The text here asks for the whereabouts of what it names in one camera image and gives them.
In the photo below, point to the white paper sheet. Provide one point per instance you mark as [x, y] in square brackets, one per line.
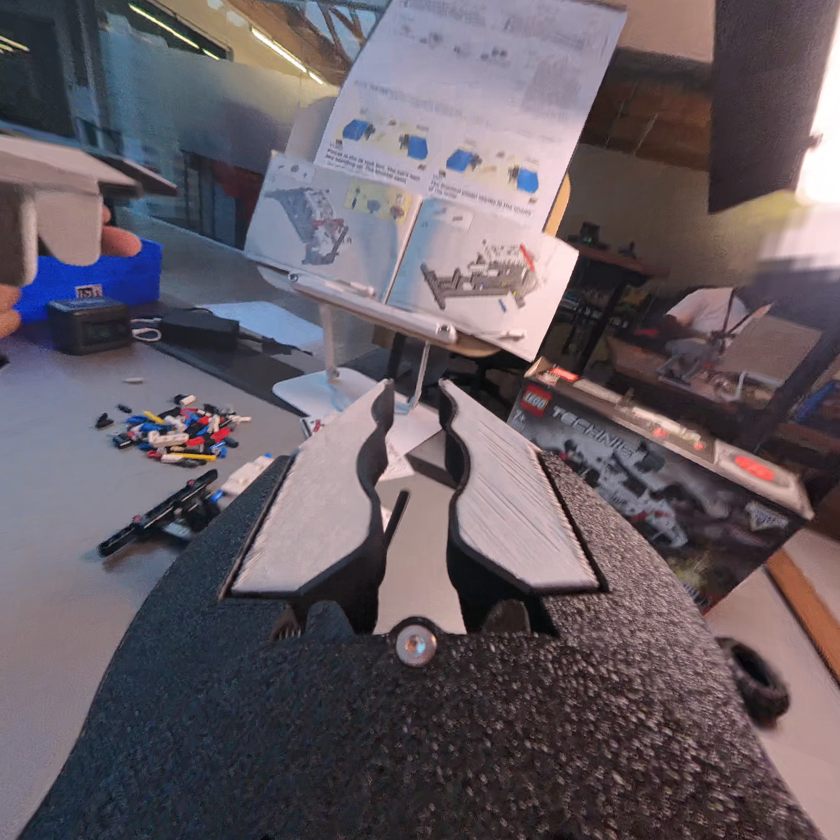
[275, 321]

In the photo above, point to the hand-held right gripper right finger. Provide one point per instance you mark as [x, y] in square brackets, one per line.
[518, 512]

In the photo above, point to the black desktop device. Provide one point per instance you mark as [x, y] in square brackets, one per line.
[589, 235]

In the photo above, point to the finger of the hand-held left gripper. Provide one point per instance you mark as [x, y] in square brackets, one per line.
[59, 170]
[148, 184]

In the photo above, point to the black power adapter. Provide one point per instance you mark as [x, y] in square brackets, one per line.
[197, 328]

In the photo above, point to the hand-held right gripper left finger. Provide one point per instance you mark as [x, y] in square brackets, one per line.
[308, 512]

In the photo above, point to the small black camera device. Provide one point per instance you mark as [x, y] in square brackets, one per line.
[88, 325]

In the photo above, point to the toy truck chassis model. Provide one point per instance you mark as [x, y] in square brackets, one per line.
[157, 515]

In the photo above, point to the pile of small toy bricks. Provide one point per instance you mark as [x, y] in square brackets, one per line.
[177, 433]

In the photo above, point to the wooden table black legs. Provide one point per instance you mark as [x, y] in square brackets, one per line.
[617, 259]

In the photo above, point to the wood-edged grey desk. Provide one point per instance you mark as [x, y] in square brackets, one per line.
[804, 610]

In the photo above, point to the printed instruction sheet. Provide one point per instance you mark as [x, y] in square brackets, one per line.
[472, 79]

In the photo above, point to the white book stand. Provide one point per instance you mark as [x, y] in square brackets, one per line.
[374, 308]

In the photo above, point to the ceiling strip light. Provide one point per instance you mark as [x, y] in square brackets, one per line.
[174, 29]
[289, 56]

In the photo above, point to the person's left hand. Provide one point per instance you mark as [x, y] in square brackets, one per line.
[121, 239]

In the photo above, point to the toy truck set box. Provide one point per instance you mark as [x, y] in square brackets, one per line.
[623, 472]

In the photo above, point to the sticker sheet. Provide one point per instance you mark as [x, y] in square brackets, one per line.
[413, 446]

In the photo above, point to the red blue drawer cabinet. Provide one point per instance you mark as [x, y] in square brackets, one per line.
[223, 197]

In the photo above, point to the blue storage bin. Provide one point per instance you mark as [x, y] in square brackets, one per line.
[131, 275]

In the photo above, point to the black toy tyre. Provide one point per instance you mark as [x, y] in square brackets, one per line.
[754, 682]

